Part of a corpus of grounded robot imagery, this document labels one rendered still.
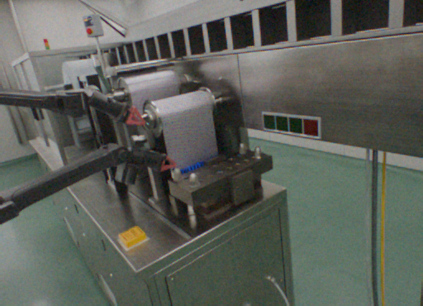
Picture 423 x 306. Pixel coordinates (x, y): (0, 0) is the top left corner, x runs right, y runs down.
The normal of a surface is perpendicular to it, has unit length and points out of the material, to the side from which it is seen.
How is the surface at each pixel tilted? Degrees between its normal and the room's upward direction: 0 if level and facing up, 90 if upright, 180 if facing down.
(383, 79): 90
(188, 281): 90
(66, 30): 90
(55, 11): 90
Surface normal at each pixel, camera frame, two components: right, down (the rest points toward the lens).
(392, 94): -0.79, 0.29
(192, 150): 0.60, 0.17
